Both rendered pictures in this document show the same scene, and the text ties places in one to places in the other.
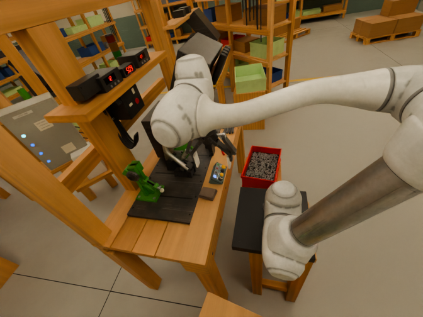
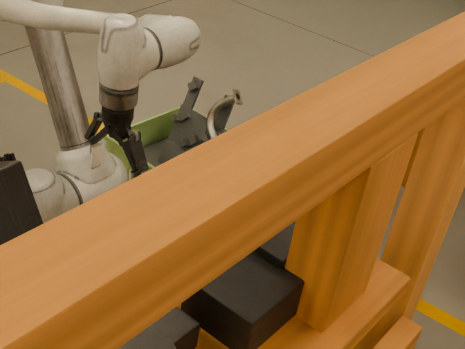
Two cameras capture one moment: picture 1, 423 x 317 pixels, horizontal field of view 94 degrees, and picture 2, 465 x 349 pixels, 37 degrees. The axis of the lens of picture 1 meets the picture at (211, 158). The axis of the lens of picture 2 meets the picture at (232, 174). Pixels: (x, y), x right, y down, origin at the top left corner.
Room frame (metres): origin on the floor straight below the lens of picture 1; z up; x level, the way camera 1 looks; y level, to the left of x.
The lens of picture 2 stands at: (1.90, 0.58, 2.32)
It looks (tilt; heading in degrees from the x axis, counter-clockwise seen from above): 34 degrees down; 192
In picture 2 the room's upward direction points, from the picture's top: 9 degrees clockwise
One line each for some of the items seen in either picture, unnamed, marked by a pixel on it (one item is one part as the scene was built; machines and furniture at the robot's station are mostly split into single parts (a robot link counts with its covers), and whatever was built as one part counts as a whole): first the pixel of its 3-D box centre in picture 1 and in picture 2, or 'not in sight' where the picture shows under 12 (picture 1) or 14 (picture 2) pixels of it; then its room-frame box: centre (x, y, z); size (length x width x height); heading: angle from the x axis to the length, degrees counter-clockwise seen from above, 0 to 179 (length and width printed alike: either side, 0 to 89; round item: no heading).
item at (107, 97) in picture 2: not in sight; (118, 93); (0.59, 0.00, 1.54); 0.09 x 0.09 x 0.06
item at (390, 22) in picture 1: (387, 19); not in sight; (5.24, -5.04, 0.37); 1.20 x 0.80 x 0.74; 79
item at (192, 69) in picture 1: (193, 85); (125, 48); (0.58, 0.00, 1.65); 0.13 x 0.11 x 0.16; 157
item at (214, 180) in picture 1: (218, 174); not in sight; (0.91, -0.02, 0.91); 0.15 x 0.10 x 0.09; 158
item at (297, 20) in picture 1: (287, 29); not in sight; (7.17, -3.37, 0.22); 1.20 x 0.80 x 0.44; 111
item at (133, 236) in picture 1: (198, 191); not in sight; (1.19, 0.19, 0.44); 1.49 x 0.70 x 0.88; 158
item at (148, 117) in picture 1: (168, 129); not in sight; (1.34, 0.28, 1.07); 0.30 x 0.18 x 0.34; 158
